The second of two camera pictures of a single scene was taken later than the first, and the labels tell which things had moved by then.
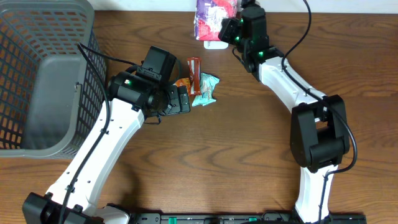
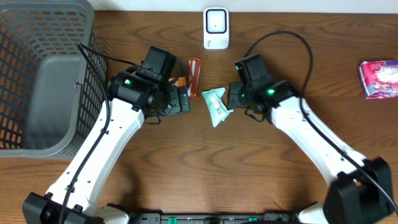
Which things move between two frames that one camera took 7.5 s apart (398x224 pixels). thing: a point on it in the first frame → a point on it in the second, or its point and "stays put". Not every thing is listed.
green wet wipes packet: [208, 83] → [217, 109]
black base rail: [238, 218] stays put
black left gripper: [183, 99] stays put
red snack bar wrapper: [194, 68] stays put
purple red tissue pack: [208, 15] → [379, 79]
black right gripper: [229, 25] → [234, 99]
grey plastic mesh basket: [51, 92] stays put
